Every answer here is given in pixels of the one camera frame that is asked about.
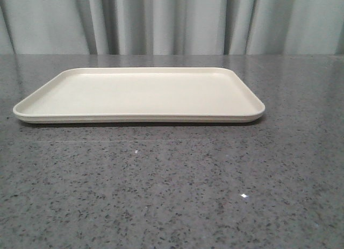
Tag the grey pleated curtain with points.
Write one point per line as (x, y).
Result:
(172, 27)

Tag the cream rectangular plastic tray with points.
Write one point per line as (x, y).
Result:
(142, 94)

